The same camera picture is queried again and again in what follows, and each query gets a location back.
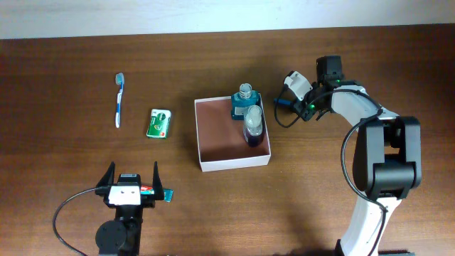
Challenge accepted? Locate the pink open cardboard box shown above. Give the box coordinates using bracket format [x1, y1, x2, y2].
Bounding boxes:
[194, 96, 272, 172]

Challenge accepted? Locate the toothpaste tube under gripper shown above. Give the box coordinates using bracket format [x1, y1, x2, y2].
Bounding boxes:
[140, 185, 173, 203]

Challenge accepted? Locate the purple pump soap bottle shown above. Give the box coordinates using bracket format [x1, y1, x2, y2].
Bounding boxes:
[243, 105, 263, 147]

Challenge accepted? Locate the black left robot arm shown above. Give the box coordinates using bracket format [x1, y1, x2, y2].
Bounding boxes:
[95, 163, 165, 255]

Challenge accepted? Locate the green Dettol soap box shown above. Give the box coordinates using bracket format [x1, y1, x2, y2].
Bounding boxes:
[146, 109, 171, 139]

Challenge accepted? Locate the blue disposable razor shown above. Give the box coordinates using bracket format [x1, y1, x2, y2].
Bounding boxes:
[274, 98, 292, 106]

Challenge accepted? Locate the blue white toothbrush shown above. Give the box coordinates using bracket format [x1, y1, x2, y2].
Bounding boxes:
[115, 73, 125, 129]

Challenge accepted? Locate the teal mouthwash bottle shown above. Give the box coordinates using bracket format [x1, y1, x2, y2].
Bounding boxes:
[231, 83, 259, 120]

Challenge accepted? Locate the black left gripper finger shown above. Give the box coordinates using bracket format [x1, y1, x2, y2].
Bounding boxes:
[152, 161, 165, 201]
[96, 161, 115, 188]

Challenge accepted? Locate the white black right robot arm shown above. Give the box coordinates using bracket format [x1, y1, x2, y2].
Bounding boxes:
[284, 55, 422, 255]

